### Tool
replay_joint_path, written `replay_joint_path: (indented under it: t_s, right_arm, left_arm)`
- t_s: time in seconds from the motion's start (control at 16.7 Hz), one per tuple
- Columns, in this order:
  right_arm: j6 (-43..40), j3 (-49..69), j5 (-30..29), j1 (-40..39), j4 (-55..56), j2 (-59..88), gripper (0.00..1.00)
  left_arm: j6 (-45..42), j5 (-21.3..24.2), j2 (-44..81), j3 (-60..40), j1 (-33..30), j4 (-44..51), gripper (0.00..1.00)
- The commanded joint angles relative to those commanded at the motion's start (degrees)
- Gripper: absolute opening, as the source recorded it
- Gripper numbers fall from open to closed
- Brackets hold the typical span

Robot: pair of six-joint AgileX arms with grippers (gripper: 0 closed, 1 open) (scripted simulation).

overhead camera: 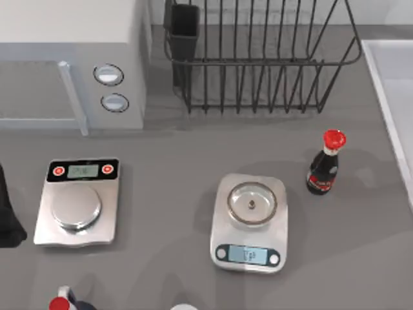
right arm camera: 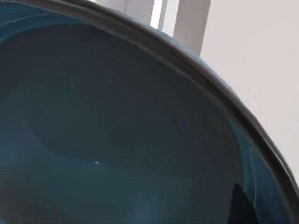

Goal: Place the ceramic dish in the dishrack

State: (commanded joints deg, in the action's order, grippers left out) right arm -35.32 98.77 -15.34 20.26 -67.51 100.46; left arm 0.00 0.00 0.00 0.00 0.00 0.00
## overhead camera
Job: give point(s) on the small microwave knob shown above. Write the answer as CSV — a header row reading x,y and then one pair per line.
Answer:
x,y
115,102

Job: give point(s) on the dark sauce bottle red cap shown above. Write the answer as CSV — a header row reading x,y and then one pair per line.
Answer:
x,y
323,174

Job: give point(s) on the large microwave knob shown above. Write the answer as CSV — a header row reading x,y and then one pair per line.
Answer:
x,y
108,74

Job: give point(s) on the black cutlery holder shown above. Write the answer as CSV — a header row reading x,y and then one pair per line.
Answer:
x,y
184,29

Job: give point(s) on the silver scale with black panel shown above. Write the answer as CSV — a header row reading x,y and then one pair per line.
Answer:
x,y
77,206

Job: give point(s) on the white round cap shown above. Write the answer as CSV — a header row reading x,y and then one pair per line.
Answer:
x,y
184,307

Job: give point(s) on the pale microwave oven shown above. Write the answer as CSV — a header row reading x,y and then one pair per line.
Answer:
x,y
96,38

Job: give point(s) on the microwave door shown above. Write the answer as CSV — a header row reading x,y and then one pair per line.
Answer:
x,y
32,93

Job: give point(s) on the red capped bottle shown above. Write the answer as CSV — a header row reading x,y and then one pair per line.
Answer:
x,y
63,302

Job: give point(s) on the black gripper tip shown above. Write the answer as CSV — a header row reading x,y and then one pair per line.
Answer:
x,y
8,213

